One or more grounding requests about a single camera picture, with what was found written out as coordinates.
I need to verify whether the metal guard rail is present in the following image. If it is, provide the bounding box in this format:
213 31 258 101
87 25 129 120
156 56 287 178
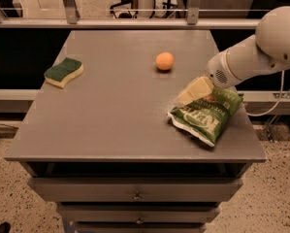
0 0 259 30

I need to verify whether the green jalapeno chip bag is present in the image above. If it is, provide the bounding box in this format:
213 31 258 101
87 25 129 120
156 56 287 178
168 87 243 147

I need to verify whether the green and yellow sponge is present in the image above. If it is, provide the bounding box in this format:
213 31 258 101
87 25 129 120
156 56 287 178
44 57 83 88

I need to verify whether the top drawer metal knob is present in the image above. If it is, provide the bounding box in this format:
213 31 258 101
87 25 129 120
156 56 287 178
132 191 143 202

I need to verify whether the orange fruit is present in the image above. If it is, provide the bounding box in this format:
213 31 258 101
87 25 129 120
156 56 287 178
156 52 175 71

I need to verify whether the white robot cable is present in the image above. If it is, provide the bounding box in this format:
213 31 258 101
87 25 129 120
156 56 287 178
246 70 286 117

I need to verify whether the grey drawer cabinet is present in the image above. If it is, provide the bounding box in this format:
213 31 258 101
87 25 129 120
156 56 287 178
6 30 265 233

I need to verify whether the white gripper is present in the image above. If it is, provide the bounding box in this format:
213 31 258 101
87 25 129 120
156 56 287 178
177 50 241 107

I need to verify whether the black shoe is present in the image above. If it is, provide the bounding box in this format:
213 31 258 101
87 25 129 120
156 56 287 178
0 222 11 233

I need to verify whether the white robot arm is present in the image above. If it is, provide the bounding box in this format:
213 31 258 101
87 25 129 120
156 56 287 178
176 6 290 107

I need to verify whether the black office chair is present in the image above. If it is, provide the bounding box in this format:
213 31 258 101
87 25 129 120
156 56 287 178
110 0 137 18

